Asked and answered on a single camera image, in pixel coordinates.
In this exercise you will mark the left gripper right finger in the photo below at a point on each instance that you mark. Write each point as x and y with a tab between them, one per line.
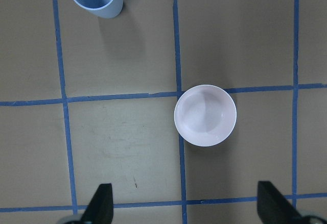
273	207

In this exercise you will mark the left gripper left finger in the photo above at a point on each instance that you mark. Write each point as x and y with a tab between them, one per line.
100	208

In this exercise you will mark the pink bowl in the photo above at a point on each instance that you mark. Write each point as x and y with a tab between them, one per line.
205	115

